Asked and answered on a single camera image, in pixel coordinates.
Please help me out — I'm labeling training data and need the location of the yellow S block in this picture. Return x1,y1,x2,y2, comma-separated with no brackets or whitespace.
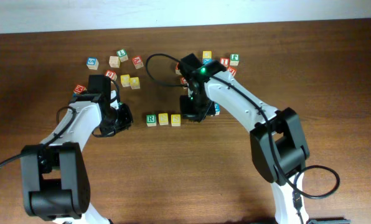
171,114,181,126
158,113,169,126

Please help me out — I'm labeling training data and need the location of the green R block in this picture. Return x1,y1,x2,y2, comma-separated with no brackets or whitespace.
146,114,157,127

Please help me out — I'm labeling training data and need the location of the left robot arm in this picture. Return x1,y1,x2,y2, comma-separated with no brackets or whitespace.
21,75,133,223

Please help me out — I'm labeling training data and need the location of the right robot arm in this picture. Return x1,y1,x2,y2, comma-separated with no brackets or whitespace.
179,54,309,223

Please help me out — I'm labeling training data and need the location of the blue L block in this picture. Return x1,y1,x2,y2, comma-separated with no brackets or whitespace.
214,103,220,116

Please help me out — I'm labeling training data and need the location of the red C block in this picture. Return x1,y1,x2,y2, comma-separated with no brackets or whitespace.
180,77,188,89

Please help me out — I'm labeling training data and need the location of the red Y block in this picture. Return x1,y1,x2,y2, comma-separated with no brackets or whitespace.
175,63,181,75

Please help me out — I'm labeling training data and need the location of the yellow block left of pair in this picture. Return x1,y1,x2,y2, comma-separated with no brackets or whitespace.
120,74,130,87

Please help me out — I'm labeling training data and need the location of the yellow block of pair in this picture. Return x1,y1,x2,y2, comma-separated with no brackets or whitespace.
120,74,130,87
129,77,141,90

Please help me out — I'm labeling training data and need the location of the yellow block right of pair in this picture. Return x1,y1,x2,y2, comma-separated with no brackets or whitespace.
129,77,141,90

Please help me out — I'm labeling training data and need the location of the red 6 block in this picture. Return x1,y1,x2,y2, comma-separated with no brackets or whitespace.
105,70,117,81

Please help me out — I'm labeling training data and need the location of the red M block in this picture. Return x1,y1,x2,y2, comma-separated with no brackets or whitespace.
73,85,87,95

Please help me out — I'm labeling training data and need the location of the blue X block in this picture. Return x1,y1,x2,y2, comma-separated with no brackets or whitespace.
203,58,212,65

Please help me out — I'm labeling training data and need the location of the red E block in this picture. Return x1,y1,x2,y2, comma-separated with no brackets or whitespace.
227,67,237,77

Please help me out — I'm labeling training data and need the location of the yellow top block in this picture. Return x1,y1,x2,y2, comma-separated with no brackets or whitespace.
202,51,212,59

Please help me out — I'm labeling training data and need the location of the red I block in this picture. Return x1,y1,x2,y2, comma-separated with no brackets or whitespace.
220,58,230,67

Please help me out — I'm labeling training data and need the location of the plain wooden block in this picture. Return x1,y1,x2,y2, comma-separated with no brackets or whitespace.
109,56,121,68

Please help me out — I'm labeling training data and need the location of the blue number 5 block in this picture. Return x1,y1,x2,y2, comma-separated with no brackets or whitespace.
87,57,99,70

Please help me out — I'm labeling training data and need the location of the green J block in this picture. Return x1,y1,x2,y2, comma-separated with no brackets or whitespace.
230,54,240,66

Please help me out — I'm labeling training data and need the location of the red A block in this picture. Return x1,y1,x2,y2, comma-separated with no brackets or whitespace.
132,55,144,69

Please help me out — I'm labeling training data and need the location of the green L block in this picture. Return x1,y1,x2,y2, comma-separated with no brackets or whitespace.
116,49,129,62

